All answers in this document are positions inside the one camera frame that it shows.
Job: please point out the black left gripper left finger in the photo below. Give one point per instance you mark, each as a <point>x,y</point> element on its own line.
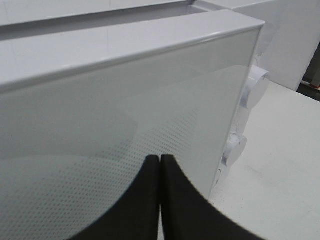
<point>135,216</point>

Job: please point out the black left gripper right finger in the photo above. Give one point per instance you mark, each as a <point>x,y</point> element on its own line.
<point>187,215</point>

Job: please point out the white microwave door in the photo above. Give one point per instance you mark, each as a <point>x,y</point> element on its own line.
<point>58,208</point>

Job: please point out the lower white timer knob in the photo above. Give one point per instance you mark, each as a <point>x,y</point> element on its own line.
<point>234,148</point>

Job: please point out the white microwave oven body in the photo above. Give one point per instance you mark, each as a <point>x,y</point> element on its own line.
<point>100,10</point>

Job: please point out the upper white power knob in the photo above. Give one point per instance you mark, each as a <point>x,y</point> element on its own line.
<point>255,87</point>

